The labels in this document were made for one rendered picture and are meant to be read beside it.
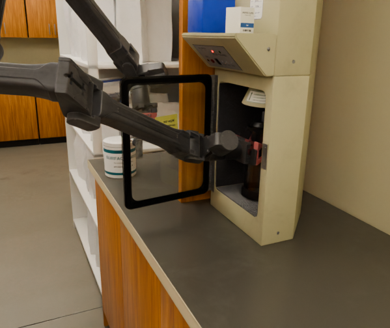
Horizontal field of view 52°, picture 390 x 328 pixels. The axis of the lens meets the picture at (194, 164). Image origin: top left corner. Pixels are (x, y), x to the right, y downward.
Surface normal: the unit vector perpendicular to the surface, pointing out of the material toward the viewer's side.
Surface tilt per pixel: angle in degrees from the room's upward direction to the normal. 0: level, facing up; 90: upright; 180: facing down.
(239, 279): 0
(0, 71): 55
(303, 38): 90
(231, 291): 0
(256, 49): 90
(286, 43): 90
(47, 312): 0
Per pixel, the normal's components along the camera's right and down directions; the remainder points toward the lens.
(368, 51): -0.91, 0.11
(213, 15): 0.41, 0.29
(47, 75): 0.15, -0.29
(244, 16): 0.65, 0.24
